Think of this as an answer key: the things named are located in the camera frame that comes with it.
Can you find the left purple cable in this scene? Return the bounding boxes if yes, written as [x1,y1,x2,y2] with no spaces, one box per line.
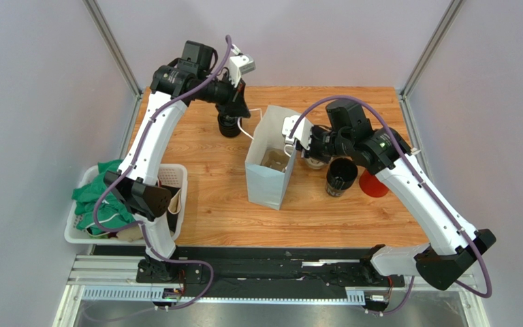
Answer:
[91,35,233,311]

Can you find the white plastic basket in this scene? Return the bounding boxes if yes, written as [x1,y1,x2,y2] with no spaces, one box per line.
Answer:
[65,160,188,245]

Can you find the beige cloth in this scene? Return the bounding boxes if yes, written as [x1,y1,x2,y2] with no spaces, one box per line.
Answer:
[116,186,182,243]

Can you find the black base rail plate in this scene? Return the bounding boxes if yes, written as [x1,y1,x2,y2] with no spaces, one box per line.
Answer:
[136,247,405,300]

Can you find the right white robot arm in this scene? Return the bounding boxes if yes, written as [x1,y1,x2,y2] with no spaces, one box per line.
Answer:
[283,95,496,298]

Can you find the black cup lid stack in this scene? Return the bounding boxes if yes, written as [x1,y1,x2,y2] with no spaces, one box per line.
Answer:
[217,114,241,138]

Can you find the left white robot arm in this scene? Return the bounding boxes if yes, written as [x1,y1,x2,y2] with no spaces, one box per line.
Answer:
[101,37,255,278]

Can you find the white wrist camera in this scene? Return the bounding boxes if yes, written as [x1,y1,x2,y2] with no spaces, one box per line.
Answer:
[227,44,256,88]
[282,115,314,150]

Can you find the red straw holder cup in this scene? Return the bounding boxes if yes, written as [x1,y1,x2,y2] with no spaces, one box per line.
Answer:
[359,170,389,198]

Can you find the purple cable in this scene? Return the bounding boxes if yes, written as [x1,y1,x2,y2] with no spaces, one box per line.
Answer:
[91,35,233,311]
[288,95,494,316]

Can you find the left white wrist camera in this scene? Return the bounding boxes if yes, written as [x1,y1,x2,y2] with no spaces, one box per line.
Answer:
[227,44,256,88]

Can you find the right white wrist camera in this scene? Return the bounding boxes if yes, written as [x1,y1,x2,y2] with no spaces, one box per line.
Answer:
[282,115,314,150]

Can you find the white paper bag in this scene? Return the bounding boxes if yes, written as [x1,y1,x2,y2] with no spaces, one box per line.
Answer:
[244,105,299,210]

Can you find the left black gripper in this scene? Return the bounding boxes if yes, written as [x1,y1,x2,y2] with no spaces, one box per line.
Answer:
[197,72,251,119]

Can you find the green cloth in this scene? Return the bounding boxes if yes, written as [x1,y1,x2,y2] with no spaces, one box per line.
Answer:
[72,159,135,236]

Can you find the black paper cup stack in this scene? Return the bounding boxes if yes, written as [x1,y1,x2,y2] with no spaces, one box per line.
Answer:
[326,158,358,197]

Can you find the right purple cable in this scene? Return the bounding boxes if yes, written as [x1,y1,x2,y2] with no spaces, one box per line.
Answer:
[288,95,494,316]

